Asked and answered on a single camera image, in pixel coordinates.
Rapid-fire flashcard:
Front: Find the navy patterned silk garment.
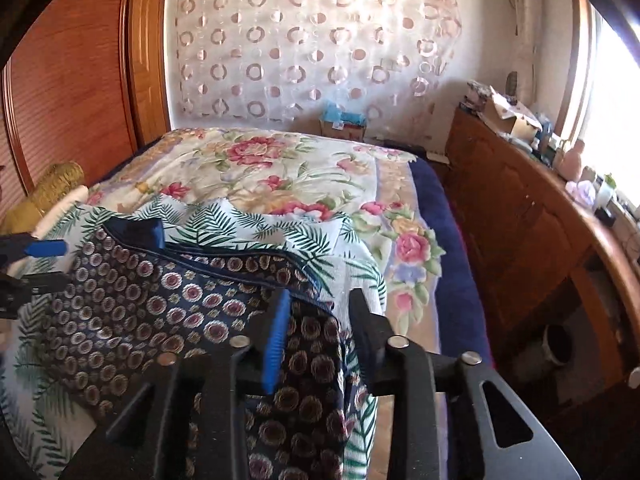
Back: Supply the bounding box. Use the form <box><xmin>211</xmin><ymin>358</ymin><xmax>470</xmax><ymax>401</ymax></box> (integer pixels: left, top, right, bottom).
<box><xmin>37</xmin><ymin>218</ymin><xmax>366</xmax><ymax>479</ymax></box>

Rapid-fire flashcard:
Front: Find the navy blue blanket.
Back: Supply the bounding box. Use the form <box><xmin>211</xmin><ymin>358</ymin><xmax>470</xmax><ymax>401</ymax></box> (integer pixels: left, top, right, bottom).
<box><xmin>409</xmin><ymin>159</ymin><xmax>494</xmax><ymax>365</ymax></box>

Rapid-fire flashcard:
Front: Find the palm leaf bed sheet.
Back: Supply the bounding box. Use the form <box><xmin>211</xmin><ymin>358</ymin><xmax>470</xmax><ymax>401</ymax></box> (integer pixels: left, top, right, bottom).
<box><xmin>1</xmin><ymin>198</ymin><xmax>387</xmax><ymax>479</ymax></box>

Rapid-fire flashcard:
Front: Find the floral bed quilt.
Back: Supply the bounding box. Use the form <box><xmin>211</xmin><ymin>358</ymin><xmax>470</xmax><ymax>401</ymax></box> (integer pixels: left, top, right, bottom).
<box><xmin>89</xmin><ymin>128</ymin><xmax>445</xmax><ymax>352</ymax></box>

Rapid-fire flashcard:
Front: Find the wooden louvered wardrobe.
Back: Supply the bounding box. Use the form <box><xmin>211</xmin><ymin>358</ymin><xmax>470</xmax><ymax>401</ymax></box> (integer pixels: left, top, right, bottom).
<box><xmin>1</xmin><ymin>0</ymin><xmax>169</xmax><ymax>210</ymax></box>

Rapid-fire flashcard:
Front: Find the wooden sideboard cabinet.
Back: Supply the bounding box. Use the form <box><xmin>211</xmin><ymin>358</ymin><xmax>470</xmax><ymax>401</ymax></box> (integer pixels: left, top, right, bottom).
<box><xmin>445</xmin><ymin>110</ymin><xmax>639</xmax><ymax>386</ymax></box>

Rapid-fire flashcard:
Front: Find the blue tissue box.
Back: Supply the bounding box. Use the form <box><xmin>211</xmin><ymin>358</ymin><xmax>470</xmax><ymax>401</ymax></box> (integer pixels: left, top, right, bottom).
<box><xmin>319</xmin><ymin>102</ymin><xmax>367</xmax><ymax>142</ymax></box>

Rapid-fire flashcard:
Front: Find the pink bottle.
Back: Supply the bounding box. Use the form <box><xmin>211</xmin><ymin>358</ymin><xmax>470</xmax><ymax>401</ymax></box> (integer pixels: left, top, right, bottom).
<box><xmin>558</xmin><ymin>139</ymin><xmax>585</xmax><ymax>182</ymax></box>

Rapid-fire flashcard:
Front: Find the open cardboard box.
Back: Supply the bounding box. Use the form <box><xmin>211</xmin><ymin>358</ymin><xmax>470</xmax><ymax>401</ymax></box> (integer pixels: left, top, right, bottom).
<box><xmin>480</xmin><ymin>87</ymin><xmax>542</xmax><ymax>143</ymax></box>

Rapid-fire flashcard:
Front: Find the circle patterned sheer curtain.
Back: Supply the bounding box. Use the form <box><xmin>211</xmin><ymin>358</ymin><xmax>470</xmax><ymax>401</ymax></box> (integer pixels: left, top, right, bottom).
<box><xmin>166</xmin><ymin>0</ymin><xmax>462</xmax><ymax>139</ymax></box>

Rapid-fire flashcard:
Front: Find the white side curtain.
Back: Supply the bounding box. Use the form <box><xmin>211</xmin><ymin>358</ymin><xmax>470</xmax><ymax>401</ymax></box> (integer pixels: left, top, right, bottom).
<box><xmin>512</xmin><ymin>0</ymin><xmax>542</xmax><ymax>106</ymax></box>

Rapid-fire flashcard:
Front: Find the window with wooden frame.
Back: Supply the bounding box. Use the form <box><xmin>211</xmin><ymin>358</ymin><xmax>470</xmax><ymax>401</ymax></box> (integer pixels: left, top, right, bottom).
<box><xmin>561</xmin><ymin>0</ymin><xmax>639</xmax><ymax>209</ymax></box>

